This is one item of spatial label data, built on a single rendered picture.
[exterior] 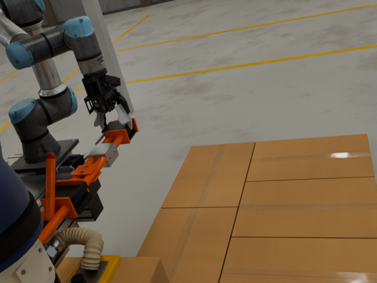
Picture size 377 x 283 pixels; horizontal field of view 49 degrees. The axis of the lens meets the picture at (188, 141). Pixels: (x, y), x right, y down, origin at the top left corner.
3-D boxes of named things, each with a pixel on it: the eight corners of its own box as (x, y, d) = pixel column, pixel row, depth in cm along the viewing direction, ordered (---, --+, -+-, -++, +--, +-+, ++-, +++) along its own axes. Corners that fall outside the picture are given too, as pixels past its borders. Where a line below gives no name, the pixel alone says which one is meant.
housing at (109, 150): (111, 167, 118) (106, 154, 116) (90, 169, 120) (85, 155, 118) (120, 154, 124) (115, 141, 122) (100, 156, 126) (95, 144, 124)
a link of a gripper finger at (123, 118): (125, 137, 126) (106, 113, 123) (132, 127, 131) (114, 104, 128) (132, 133, 125) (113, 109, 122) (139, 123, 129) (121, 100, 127)
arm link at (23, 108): (15, 136, 170) (0, 106, 163) (45, 122, 176) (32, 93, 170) (23, 143, 160) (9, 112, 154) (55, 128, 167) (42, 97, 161)
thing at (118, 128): (129, 144, 128) (124, 129, 126) (109, 145, 131) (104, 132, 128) (139, 131, 135) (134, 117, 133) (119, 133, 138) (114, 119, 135)
